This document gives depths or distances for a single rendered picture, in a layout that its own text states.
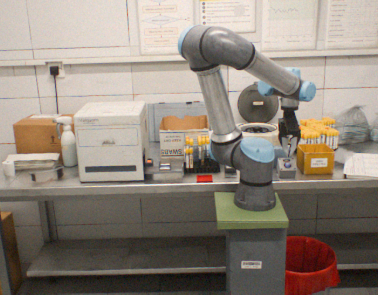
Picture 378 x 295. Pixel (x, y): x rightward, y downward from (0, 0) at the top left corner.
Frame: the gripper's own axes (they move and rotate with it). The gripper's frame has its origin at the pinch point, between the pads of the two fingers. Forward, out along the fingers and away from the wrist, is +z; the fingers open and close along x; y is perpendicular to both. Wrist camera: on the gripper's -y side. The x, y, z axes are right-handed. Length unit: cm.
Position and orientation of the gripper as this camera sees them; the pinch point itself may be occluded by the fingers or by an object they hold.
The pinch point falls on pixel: (288, 154)
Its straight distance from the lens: 192.6
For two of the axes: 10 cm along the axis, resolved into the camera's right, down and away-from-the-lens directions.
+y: 0.3, -3.0, 9.5
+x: -10.0, 0.2, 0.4
